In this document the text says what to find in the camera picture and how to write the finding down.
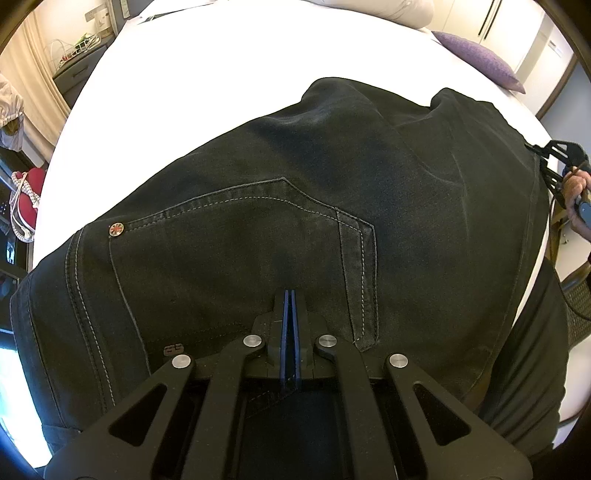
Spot white wardrobe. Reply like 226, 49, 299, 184
431, 0, 580, 116

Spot white sheeted bed mattress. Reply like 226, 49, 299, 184
28, 0, 578, 467

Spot black denim pants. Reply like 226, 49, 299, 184
10, 78, 552, 480

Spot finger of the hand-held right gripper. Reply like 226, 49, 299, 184
538, 158, 565, 205
526, 138, 591, 171

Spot beige puffer jacket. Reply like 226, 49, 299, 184
0, 74, 25, 149

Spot wicker chair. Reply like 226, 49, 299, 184
560, 272, 591, 344

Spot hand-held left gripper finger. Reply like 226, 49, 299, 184
44, 290, 289, 480
290, 291, 532, 480

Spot red and white iron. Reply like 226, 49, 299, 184
8, 166, 48, 241

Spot grey nightstand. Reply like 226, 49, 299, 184
52, 32, 118, 108

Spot purple pillow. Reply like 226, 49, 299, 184
431, 30, 527, 94

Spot cream curtain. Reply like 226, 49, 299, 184
0, 9, 70, 164

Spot white rolled duvet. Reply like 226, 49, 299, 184
314, 0, 435, 31

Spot person's right hand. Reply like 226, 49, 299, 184
561, 170, 591, 223

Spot person's dark grey clothing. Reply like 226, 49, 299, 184
480, 256, 572, 455

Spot sliding glass door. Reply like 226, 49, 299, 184
0, 148, 40, 467

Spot white wire basket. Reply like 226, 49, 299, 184
54, 32, 103, 66

